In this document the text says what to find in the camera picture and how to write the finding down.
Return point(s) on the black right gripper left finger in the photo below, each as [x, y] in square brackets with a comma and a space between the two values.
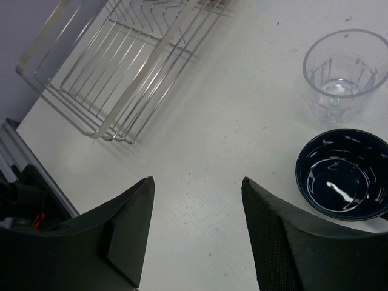
[102, 249]

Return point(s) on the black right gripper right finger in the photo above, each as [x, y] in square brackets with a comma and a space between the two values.
[295, 250]

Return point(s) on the dark blue mug front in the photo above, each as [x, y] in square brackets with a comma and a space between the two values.
[342, 173]

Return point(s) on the clear plastic cup front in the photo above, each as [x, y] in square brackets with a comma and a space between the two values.
[343, 70]

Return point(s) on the aluminium frame rail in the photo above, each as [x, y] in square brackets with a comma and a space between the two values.
[18, 160]

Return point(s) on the metal wire dish rack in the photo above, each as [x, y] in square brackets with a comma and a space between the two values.
[106, 66]

